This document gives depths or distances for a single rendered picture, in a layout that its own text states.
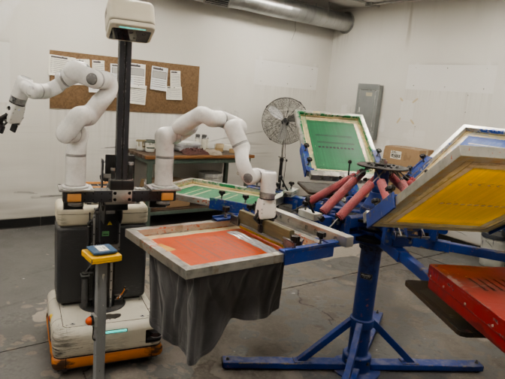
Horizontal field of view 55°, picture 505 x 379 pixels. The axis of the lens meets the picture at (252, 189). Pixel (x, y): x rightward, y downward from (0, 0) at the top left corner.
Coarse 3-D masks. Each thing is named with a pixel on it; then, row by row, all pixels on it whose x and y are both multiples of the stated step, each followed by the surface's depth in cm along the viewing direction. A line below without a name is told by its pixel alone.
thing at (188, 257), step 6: (264, 240) 242; (252, 246) 231; (276, 246) 234; (174, 252) 213; (180, 252) 214; (186, 252) 214; (264, 252) 223; (180, 258) 206; (186, 258) 207; (192, 258) 208; (198, 258) 208; (222, 258) 211; (228, 258) 211; (234, 258) 212; (192, 264) 200; (198, 264) 201
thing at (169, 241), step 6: (192, 234) 242; (198, 234) 242; (204, 234) 243; (210, 234) 244; (216, 234) 245; (228, 234) 247; (246, 234) 249; (252, 234) 250; (156, 240) 227; (162, 240) 228; (168, 240) 229; (240, 240) 239; (258, 240) 241; (168, 246) 220; (174, 246) 221; (180, 246) 222
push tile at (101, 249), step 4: (100, 244) 210; (104, 244) 210; (108, 244) 211; (88, 248) 205; (92, 248) 205; (96, 248) 205; (100, 248) 205; (104, 248) 206; (108, 248) 206; (112, 248) 207; (92, 252) 200; (96, 252) 200; (100, 252) 201; (104, 252) 202; (108, 252) 203; (112, 252) 204; (116, 252) 205
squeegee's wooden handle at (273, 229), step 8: (240, 216) 254; (248, 216) 249; (248, 224) 250; (256, 224) 244; (264, 224) 239; (272, 224) 234; (264, 232) 239; (272, 232) 234; (280, 232) 229; (288, 232) 225; (280, 240) 229
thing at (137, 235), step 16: (176, 224) 243; (192, 224) 247; (208, 224) 252; (224, 224) 258; (144, 240) 215; (304, 240) 241; (160, 256) 200; (256, 256) 206; (272, 256) 209; (176, 272) 190; (192, 272) 186; (208, 272) 190; (224, 272) 195
